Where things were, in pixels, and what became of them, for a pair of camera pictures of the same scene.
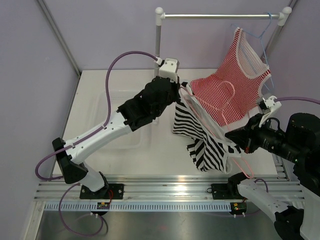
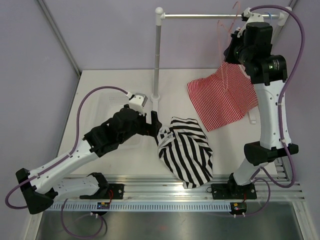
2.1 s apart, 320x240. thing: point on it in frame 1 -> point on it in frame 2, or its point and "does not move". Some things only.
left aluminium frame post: [58, 35] does not move
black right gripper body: [256, 135] -> [235, 53]
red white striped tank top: [235, 89] does not move
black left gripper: [175, 86] -> [148, 129]
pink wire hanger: [217, 110] -> [219, 38]
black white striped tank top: [211, 148] -> [185, 151]
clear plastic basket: [140, 138] does not move
